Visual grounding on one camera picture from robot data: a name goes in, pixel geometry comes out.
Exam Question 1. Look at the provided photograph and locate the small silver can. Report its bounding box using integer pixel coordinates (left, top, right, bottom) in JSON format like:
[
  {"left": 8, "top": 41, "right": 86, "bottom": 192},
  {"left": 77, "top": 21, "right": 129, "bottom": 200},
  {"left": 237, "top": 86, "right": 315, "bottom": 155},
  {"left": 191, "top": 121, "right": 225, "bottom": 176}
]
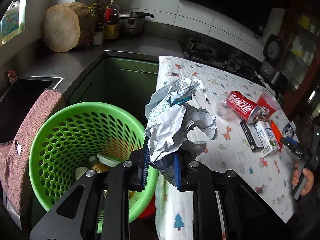
[{"left": 282, "top": 121, "right": 296, "bottom": 138}]

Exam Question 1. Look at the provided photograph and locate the white milk carton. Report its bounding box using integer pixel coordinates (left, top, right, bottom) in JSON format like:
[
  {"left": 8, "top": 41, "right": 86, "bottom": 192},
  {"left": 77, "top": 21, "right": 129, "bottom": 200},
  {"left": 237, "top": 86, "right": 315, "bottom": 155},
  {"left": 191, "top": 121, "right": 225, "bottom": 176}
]
[{"left": 254, "top": 121, "right": 280, "bottom": 157}]

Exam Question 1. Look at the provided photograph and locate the black cigarette box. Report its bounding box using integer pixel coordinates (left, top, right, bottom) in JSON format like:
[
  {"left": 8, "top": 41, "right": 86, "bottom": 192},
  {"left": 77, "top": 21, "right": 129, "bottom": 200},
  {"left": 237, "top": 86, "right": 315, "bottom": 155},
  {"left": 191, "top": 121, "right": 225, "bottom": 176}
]
[{"left": 240, "top": 120, "right": 264, "bottom": 152}]

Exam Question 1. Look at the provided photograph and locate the red paper cup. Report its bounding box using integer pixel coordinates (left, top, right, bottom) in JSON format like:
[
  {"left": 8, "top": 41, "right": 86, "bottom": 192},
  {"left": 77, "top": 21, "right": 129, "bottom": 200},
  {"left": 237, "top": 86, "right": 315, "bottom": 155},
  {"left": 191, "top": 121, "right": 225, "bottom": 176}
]
[{"left": 257, "top": 89, "right": 281, "bottom": 121}]

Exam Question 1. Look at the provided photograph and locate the white paper bag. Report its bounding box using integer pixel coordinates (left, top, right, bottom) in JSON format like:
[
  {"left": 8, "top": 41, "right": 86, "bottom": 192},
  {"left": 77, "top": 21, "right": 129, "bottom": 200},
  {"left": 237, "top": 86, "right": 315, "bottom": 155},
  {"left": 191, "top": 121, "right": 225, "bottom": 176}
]
[{"left": 144, "top": 77, "right": 218, "bottom": 186}]

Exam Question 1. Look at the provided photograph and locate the red cola can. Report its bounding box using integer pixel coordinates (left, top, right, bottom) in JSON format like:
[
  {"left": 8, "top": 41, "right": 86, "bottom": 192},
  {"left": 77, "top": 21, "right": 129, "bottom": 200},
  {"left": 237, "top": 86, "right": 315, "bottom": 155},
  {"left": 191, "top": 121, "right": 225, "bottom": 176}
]
[{"left": 226, "top": 90, "right": 261, "bottom": 124}]

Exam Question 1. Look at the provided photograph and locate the green plastic trash basket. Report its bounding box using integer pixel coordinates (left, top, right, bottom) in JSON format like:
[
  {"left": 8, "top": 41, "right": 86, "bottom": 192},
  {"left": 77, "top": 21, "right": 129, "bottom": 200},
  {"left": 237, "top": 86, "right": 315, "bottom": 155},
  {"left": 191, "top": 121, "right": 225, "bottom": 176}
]
[{"left": 28, "top": 101, "right": 159, "bottom": 234}]

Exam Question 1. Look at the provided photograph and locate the kitchen sink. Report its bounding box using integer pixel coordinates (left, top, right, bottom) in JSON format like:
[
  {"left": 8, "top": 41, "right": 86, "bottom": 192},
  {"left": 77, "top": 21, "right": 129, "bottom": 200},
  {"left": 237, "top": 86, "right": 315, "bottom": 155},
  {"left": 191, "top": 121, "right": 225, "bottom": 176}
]
[{"left": 0, "top": 76, "right": 62, "bottom": 143}]

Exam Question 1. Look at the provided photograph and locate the person's right hand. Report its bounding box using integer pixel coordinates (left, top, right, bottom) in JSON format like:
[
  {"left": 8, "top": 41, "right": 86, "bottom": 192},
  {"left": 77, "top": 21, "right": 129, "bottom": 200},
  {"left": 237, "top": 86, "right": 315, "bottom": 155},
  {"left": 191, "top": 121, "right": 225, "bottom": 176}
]
[{"left": 291, "top": 162, "right": 315, "bottom": 197}]

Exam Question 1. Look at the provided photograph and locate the printed white tablecloth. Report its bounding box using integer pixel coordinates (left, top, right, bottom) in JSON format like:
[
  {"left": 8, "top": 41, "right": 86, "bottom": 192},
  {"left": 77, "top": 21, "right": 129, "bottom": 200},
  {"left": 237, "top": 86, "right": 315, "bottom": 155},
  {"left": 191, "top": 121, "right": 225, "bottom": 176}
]
[{"left": 155, "top": 56, "right": 297, "bottom": 239}]

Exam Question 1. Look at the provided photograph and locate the wooden shelf cabinet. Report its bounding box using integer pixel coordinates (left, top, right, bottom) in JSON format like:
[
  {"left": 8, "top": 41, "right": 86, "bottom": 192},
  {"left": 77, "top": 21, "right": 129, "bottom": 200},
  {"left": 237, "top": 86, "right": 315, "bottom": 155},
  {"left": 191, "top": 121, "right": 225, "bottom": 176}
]
[{"left": 277, "top": 0, "right": 319, "bottom": 115}]

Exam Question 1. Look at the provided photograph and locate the green cabinet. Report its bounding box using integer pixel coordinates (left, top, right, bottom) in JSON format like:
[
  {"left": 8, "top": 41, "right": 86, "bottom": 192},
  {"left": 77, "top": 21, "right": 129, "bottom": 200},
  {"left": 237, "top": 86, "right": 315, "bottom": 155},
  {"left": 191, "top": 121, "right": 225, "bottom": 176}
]
[{"left": 66, "top": 58, "right": 158, "bottom": 126}]

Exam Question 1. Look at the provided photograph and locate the black rice cooker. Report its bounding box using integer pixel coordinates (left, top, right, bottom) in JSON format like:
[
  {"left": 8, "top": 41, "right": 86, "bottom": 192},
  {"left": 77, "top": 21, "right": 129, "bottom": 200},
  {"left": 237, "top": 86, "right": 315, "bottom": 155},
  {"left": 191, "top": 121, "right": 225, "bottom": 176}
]
[{"left": 260, "top": 34, "right": 288, "bottom": 86}]

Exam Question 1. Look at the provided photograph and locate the gas stove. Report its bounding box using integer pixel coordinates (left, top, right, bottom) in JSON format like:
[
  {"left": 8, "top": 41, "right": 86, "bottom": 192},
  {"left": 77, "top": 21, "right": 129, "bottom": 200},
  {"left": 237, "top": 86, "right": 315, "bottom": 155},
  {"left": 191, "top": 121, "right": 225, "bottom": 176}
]
[{"left": 179, "top": 38, "right": 261, "bottom": 84}]

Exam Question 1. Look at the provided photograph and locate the pink towel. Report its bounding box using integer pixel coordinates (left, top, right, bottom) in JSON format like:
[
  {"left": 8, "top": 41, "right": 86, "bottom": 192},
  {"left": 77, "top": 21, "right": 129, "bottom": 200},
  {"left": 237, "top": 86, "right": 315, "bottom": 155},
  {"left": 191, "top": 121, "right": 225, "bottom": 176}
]
[{"left": 1, "top": 89, "right": 65, "bottom": 216}]

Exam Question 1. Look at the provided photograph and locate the steel pressure cooker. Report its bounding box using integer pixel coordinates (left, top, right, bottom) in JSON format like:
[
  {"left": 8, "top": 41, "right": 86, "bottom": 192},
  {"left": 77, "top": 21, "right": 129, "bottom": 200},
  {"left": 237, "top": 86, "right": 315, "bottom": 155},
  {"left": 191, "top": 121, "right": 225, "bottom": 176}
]
[{"left": 119, "top": 11, "right": 154, "bottom": 34}]

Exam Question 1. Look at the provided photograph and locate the dark sauce bottle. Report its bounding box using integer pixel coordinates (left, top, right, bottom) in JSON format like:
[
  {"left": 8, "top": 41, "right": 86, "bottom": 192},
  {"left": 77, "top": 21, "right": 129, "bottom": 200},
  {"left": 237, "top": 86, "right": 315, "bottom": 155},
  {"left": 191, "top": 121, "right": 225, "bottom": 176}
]
[{"left": 92, "top": 3, "right": 103, "bottom": 46}]

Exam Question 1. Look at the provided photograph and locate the round wooden chopping block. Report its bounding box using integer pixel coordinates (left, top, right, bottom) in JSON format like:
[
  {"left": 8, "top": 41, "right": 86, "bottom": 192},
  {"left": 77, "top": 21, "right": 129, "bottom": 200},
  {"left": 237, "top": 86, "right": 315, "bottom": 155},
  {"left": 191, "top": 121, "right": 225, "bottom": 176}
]
[{"left": 41, "top": 2, "right": 94, "bottom": 53}]

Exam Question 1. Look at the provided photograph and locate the detergent jug on windowsill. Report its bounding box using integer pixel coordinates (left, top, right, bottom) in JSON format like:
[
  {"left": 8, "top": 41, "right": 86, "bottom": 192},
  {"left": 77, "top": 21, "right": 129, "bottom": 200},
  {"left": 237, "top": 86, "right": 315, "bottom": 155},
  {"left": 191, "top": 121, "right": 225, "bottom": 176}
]
[{"left": 1, "top": 1, "right": 20, "bottom": 44}]

